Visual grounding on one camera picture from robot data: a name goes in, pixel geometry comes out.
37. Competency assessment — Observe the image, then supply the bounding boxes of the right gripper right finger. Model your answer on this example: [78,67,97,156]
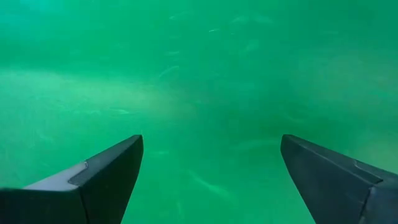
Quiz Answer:
[280,134,398,224]

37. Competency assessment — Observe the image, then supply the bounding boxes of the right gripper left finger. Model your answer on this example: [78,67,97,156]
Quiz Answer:
[0,134,145,224]

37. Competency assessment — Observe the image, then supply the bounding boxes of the green table mat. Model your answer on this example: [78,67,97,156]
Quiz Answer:
[0,0,398,224]

